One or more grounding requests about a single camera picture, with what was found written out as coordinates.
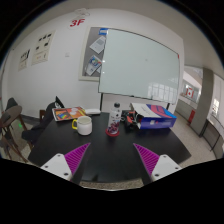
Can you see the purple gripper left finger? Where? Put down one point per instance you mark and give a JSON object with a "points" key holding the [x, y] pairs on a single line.
{"points": [[69, 166]]}

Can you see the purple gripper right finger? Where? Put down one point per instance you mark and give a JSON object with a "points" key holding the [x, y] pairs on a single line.
{"points": [[156, 166]]}

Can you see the clear plastic water bottle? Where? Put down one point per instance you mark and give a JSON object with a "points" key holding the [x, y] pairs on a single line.
{"points": [[114, 118]]}

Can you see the black rectangular table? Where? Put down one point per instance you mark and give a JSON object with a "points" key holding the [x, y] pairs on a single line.
{"points": [[108, 159]]}

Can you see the dark chair at table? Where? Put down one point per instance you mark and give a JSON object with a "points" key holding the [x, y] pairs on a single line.
{"points": [[35, 132]]}

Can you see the blue cardboard box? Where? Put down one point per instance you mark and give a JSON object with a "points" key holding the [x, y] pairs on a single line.
{"points": [[152, 116]]}

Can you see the colourful magazine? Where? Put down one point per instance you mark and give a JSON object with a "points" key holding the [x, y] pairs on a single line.
{"points": [[64, 114]]}

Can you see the red round coaster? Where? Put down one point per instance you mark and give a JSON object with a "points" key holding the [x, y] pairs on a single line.
{"points": [[112, 134]]}

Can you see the black red tool pile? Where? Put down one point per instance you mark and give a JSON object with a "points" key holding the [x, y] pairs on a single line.
{"points": [[129, 119]]}

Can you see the white flat device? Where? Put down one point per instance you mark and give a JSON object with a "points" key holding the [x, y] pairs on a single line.
{"points": [[92, 111]]}

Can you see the round brown side table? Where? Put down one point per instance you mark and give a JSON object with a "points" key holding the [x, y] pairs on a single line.
{"points": [[7, 118]]}

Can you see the white whiteboard on stand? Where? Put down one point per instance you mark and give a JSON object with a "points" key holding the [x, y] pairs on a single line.
{"points": [[140, 67]]}

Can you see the grey pin board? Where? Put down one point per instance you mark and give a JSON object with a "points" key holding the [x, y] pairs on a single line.
{"points": [[92, 55]]}

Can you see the white mug yellow handle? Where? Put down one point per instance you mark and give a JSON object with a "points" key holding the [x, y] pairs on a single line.
{"points": [[83, 125]]}

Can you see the dark chair by wall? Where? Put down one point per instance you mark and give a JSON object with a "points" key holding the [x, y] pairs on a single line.
{"points": [[11, 102]]}

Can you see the small white wall poster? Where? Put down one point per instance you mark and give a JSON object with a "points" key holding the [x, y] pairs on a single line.
{"points": [[23, 60]]}

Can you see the large white wall poster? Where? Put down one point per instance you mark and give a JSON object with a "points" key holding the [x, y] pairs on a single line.
{"points": [[42, 48]]}

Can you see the red 3F wall sign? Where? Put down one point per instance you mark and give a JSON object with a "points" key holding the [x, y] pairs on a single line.
{"points": [[76, 23]]}

